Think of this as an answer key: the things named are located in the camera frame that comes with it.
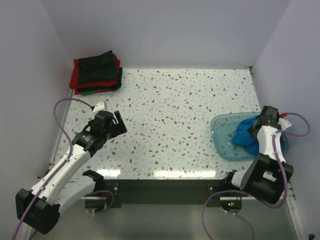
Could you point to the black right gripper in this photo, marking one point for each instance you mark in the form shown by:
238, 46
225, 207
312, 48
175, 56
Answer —
261, 120

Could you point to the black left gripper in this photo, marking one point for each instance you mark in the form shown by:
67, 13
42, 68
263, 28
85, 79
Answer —
114, 127

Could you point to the blue t shirt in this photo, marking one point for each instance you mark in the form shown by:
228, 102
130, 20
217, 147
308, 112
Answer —
244, 139

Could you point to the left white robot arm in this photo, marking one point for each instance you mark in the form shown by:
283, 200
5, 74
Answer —
37, 207

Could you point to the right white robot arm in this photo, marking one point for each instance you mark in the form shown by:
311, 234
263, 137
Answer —
267, 177

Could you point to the translucent blue plastic bin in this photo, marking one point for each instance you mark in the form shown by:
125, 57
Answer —
223, 128

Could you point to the folded black t shirt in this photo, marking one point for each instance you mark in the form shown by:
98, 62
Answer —
97, 68

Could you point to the folded red t shirt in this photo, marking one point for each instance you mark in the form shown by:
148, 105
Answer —
74, 85

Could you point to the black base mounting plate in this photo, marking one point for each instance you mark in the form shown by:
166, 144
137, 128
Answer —
158, 192

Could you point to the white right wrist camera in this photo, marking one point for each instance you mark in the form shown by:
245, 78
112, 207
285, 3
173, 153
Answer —
283, 122

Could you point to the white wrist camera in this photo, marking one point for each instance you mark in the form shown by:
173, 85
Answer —
101, 106
283, 122

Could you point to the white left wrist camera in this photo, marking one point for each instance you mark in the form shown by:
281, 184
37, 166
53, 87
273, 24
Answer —
101, 106

